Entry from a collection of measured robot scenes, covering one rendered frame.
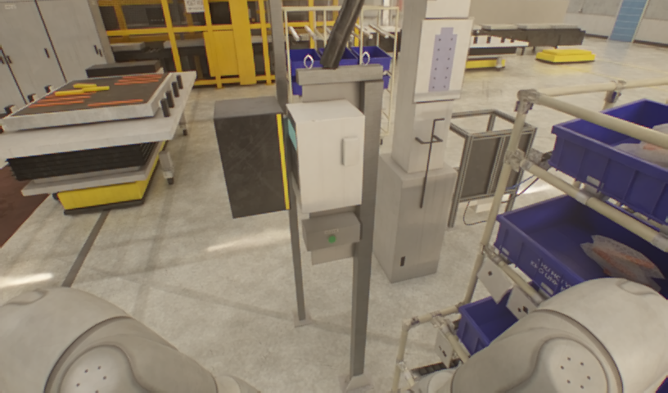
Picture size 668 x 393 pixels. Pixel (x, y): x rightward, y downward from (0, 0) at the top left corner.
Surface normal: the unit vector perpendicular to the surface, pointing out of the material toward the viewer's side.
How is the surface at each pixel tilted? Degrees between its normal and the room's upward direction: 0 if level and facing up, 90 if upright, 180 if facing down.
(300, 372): 0
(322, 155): 90
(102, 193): 90
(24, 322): 17
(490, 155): 90
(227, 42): 90
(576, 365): 24
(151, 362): 56
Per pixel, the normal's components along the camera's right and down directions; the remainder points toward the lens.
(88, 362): 0.04, -0.55
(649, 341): 0.26, -0.37
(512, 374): -0.91, -0.26
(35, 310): -0.04, -0.85
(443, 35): 0.27, 0.48
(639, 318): 0.14, -0.70
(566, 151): -0.94, 0.28
